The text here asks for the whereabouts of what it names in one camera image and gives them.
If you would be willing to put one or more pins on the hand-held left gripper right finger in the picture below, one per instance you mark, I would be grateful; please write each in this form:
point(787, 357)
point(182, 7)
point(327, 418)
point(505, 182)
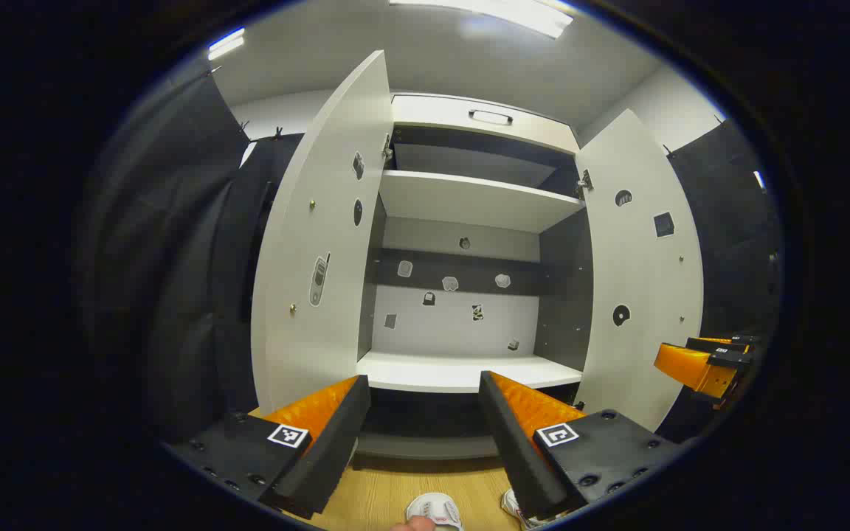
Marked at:
point(517, 450)

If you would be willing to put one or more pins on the narrow ceiling light strip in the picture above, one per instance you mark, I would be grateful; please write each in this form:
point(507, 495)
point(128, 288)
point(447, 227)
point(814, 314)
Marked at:
point(226, 44)

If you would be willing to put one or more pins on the wide ceiling light panel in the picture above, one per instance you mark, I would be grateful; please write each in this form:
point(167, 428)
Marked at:
point(491, 13)

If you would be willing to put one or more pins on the black backdrop cloth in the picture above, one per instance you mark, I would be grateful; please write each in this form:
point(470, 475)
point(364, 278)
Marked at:
point(735, 243)
point(263, 221)
point(167, 243)

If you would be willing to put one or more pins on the white shoe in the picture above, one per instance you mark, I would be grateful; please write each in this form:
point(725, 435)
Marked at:
point(436, 510)
point(515, 505)

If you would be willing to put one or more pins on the white shoe cabinet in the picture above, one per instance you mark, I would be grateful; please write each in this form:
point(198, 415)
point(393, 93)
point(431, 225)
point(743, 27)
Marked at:
point(462, 199)

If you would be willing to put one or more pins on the white cabinet drawer front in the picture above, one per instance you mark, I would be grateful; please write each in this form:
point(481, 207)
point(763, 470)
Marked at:
point(432, 118)

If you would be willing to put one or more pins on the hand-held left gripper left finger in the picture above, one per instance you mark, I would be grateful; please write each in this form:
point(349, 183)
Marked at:
point(325, 450)

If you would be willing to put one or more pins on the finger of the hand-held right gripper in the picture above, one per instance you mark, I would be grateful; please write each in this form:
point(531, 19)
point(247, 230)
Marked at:
point(690, 369)
point(720, 342)

